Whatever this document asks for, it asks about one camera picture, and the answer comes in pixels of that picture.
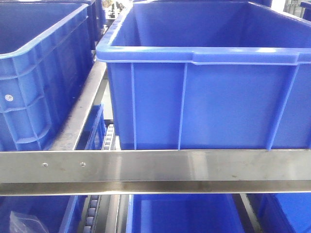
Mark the blue crate lower left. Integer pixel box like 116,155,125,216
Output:
0,196,86,233

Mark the clear plastic bag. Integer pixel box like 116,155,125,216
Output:
9,211,49,233

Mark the blue crate lower middle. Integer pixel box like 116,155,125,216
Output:
126,194,244,233

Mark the blue crate far left shelf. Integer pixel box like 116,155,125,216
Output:
0,1,93,151

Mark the stainless steel shelf frame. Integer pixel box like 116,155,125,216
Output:
0,150,311,196

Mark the blue crate lower right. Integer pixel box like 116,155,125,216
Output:
248,193,311,233

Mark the blue crate on shelf left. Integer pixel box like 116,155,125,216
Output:
96,0,311,150

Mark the roller conveyor track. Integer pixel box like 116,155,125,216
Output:
78,124,115,233

